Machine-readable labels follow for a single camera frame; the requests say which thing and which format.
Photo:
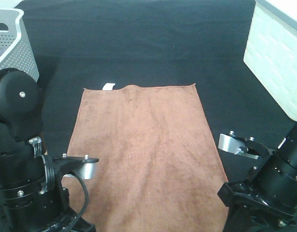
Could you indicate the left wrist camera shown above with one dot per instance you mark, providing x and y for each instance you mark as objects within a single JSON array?
[{"x": 85, "y": 167}]

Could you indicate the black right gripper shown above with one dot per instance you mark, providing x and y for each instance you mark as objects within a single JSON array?
[{"x": 250, "y": 211}]

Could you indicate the grey perforated laundry basket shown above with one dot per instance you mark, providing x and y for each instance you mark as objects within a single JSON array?
[{"x": 15, "y": 48}]

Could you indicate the white plastic storage bin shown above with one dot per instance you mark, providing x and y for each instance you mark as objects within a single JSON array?
[{"x": 271, "y": 51}]

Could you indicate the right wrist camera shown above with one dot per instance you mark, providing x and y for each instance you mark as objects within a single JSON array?
[{"x": 245, "y": 147}]

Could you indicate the brown microfibre towel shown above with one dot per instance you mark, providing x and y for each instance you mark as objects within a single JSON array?
[{"x": 159, "y": 169}]

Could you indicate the black table mat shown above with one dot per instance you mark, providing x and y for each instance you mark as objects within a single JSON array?
[{"x": 81, "y": 44}]

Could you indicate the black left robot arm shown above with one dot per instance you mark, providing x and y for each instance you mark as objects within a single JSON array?
[{"x": 32, "y": 198}]

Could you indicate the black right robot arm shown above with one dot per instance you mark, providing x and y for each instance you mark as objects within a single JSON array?
[{"x": 277, "y": 174}]

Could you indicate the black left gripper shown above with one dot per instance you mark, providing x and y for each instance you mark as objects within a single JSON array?
[{"x": 37, "y": 222}]

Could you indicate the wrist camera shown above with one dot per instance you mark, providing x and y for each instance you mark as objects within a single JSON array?
[
  {"x": 245, "y": 147},
  {"x": 85, "y": 167}
]

